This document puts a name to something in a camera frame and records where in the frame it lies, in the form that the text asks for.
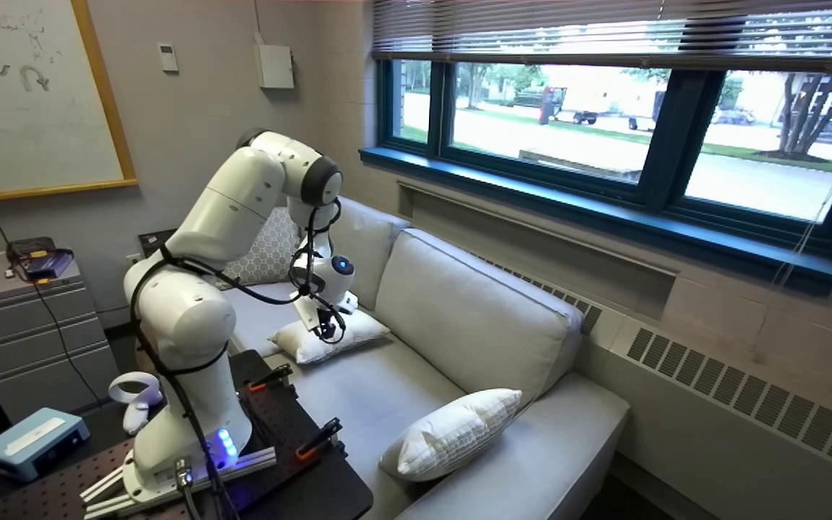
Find black orange clamp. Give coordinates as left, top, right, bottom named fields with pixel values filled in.
left=296, top=415, right=345, bottom=462
left=244, top=361, right=296, bottom=400

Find silver robot base rail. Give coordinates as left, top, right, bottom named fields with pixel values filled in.
left=78, top=443, right=281, bottom=520

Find plain white pillow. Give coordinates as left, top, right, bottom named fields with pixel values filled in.
left=270, top=291, right=392, bottom=371
left=397, top=385, right=527, bottom=485

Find perforated brown mat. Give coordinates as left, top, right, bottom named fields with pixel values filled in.
left=0, top=437, right=144, bottom=520

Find wood framed whiteboard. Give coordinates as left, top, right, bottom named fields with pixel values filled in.
left=0, top=0, right=138, bottom=209

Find wide teal framed window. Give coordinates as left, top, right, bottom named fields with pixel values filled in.
left=358, top=51, right=832, bottom=297

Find horizontal window blinds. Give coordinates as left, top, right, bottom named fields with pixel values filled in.
left=369, top=0, right=832, bottom=72

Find tree trunk outside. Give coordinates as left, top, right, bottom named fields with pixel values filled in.
left=774, top=69, right=832, bottom=163

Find grey filing cabinet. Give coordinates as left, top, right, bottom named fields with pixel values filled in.
left=0, top=251, right=122, bottom=426

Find beige radiator cover with grille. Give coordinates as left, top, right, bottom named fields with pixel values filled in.
left=514, top=270, right=832, bottom=520

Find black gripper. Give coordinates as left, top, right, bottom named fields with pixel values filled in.
left=310, top=297, right=346, bottom=348

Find white wall box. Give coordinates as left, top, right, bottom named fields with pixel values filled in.
left=257, top=41, right=297, bottom=95

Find white wall thermostat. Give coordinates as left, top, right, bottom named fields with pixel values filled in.
left=156, top=41, right=183, bottom=79

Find black robot table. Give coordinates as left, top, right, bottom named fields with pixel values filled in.
left=0, top=348, right=377, bottom=520

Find grey fabric couch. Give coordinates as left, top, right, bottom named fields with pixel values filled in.
left=209, top=181, right=632, bottom=520

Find white truck outside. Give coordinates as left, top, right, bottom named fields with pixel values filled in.
left=537, top=83, right=670, bottom=135

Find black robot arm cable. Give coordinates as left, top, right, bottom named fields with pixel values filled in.
left=124, top=197, right=352, bottom=520

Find black device with blue part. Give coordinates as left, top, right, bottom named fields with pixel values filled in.
left=5, top=235, right=78, bottom=284

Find grey patterned pillow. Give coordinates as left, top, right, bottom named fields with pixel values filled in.
left=218, top=202, right=303, bottom=290

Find blue electronics box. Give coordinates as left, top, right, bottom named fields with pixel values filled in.
left=0, top=405, right=93, bottom=485

